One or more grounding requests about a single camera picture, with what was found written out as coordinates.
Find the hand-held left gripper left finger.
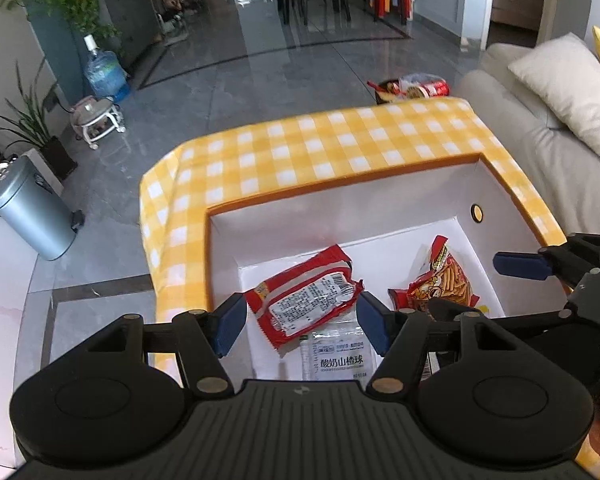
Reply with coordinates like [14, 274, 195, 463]
[77, 292, 248, 396]

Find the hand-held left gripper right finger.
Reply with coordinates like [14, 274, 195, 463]
[357, 291, 531, 396]

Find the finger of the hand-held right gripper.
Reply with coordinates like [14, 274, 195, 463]
[493, 232, 600, 290]
[427, 299, 577, 344]

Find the clear white candy ball packet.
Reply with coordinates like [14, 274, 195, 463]
[299, 310, 382, 382]

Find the red packet with white label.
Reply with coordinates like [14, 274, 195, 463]
[245, 245, 365, 352]

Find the red stick snack packet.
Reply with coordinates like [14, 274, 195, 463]
[387, 235, 481, 317]

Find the white cardboard box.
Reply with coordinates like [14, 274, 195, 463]
[205, 152, 572, 382]

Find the grey sofa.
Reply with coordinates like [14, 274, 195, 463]
[455, 42, 600, 242]

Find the grey pillow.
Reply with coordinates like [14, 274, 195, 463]
[507, 32, 600, 182]

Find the yellow checked tablecloth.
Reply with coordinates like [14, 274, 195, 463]
[139, 97, 600, 480]

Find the waste basket with red wrappers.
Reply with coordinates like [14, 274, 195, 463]
[367, 74, 452, 107]

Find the silver pedal trash can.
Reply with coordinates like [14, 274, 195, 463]
[0, 155, 85, 261]

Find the pink wheeled stool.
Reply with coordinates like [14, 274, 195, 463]
[71, 95, 127, 150]

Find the potted long-leaf plant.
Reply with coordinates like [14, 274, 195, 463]
[0, 57, 79, 182]

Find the blue water jug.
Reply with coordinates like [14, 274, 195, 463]
[82, 35, 132, 102]

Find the grey cabinet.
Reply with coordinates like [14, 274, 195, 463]
[97, 0, 162, 63]

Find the hanging green plant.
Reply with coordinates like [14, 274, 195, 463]
[42, 0, 123, 48]

